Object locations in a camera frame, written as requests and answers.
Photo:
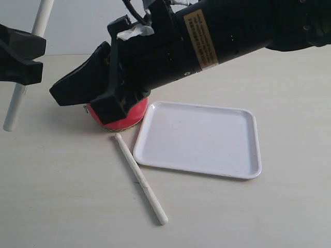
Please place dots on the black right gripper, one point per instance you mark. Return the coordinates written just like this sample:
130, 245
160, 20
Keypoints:
144, 55

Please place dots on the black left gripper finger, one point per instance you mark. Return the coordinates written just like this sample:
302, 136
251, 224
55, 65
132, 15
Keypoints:
17, 70
21, 43

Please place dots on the white drumstick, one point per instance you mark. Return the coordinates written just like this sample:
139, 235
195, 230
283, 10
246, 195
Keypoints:
151, 197
39, 28

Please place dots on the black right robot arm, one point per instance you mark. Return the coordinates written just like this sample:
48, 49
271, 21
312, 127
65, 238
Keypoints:
219, 31

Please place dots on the white plastic tray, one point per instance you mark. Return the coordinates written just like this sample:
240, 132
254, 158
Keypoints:
202, 139

